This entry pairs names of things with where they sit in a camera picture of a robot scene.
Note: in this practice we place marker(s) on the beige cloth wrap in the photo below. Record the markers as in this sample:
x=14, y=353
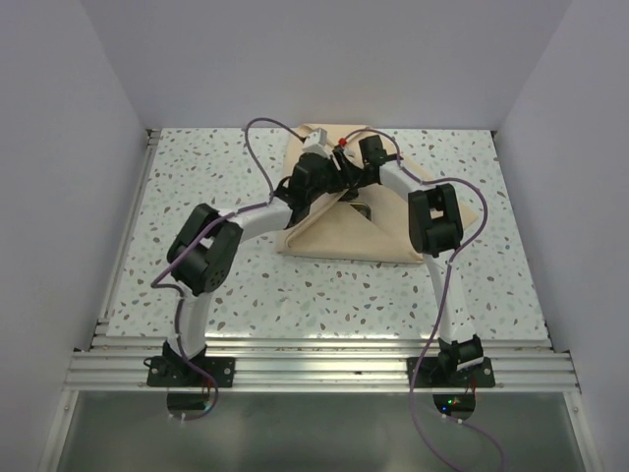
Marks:
x=334, y=229

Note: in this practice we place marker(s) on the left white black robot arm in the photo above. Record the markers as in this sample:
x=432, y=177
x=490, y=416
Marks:
x=202, y=254

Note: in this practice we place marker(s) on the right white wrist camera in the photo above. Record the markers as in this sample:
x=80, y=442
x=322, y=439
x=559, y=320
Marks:
x=342, y=151

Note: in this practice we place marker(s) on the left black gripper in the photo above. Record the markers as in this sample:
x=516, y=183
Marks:
x=338, y=186

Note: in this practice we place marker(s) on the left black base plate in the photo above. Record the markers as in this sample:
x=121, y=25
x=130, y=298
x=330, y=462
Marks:
x=173, y=371

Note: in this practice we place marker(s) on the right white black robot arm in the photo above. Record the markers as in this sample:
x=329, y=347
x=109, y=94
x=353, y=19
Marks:
x=436, y=231

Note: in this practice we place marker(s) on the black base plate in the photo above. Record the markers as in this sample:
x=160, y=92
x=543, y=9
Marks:
x=173, y=371
x=430, y=375

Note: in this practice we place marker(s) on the stainless steel tray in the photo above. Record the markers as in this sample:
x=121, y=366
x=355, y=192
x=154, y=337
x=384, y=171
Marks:
x=363, y=209

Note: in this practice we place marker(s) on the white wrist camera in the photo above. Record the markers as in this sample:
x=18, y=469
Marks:
x=316, y=142
x=342, y=151

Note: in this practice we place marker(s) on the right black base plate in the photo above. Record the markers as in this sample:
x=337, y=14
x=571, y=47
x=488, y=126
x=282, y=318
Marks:
x=430, y=375

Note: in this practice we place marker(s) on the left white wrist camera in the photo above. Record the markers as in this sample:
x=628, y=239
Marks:
x=316, y=142

